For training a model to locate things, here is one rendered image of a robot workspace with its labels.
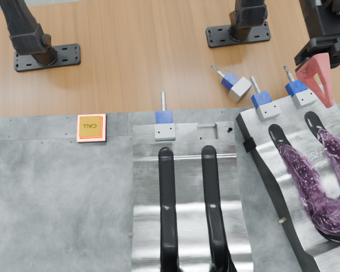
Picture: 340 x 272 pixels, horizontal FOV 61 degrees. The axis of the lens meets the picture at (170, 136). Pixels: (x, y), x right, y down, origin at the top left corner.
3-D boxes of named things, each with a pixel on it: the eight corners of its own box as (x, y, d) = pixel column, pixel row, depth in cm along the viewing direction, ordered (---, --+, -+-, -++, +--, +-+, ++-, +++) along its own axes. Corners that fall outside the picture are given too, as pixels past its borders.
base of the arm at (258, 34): (280, 25, 83) (274, 4, 85) (212, 33, 83) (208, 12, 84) (271, 40, 91) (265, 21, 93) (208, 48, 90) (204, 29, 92)
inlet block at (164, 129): (154, 96, 79) (153, 88, 74) (171, 95, 79) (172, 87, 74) (156, 143, 76) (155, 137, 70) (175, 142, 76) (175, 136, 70)
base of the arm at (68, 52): (72, 50, 81) (71, 29, 83) (0, 59, 80) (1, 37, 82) (81, 64, 89) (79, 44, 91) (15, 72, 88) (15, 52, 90)
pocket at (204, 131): (195, 127, 78) (196, 122, 74) (214, 126, 78) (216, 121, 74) (196, 143, 77) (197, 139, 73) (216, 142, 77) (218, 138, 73)
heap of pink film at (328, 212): (269, 147, 76) (280, 140, 68) (330, 125, 77) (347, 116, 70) (314, 245, 70) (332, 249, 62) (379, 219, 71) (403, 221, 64)
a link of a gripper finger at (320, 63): (377, 94, 40) (358, 35, 42) (327, 101, 40) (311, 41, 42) (347, 109, 47) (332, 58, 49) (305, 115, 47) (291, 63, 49)
